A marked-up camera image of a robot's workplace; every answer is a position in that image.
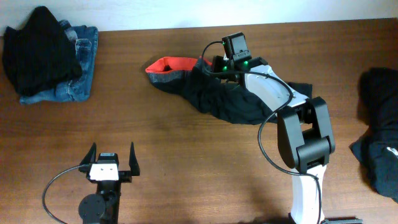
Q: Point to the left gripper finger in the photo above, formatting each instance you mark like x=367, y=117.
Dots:
x=133, y=163
x=90, y=156

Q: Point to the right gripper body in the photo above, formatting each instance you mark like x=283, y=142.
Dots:
x=223, y=65

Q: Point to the black pants red waistband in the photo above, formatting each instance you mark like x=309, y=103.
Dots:
x=229, y=102

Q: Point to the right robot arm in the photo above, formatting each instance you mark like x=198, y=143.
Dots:
x=304, y=134

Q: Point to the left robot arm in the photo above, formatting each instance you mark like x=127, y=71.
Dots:
x=102, y=207

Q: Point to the folded blue jeans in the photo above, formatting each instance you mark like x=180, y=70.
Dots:
x=85, y=41

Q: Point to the black folded garment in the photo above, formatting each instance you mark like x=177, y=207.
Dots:
x=39, y=56

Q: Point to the dark clothes pile right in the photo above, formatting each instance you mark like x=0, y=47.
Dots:
x=376, y=149

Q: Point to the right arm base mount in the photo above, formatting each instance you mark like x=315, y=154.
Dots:
x=340, y=221

